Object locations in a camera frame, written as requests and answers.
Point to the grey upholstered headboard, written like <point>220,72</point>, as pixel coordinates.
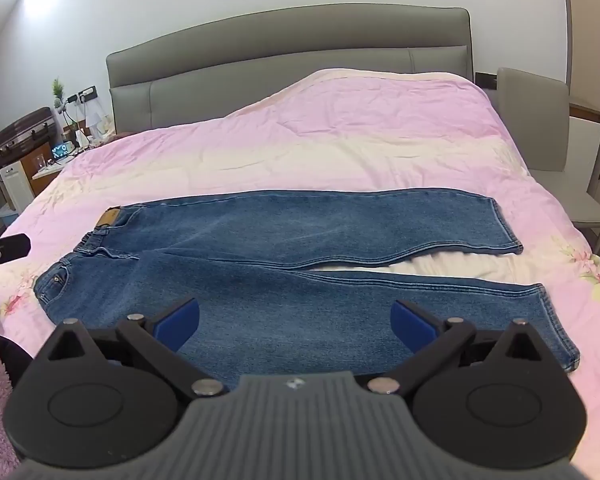
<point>210,70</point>

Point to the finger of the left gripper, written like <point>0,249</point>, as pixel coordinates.
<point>14,247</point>

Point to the blue tissue box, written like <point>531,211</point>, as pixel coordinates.
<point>62,150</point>

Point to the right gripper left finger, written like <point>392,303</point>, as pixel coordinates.
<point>97,398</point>

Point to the light blue waste bin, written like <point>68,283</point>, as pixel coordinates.
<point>7,215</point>

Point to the pink floral bed duvet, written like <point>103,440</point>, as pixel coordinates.
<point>340,130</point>

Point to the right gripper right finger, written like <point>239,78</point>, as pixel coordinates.
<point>493,398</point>

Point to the white small cabinet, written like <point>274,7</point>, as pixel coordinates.
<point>17,186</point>

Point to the black wall power socket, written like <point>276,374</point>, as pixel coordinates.
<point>83,96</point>

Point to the white bedside lamp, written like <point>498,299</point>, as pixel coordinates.
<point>93,122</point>

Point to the small green potted plant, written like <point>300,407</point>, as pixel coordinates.
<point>58,90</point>

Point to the grey upholstered chair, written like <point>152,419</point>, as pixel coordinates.
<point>536,112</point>

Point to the blue denim jeans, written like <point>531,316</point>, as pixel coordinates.
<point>295,281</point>

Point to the brown wooden nightstand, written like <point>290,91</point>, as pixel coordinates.
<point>40,168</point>

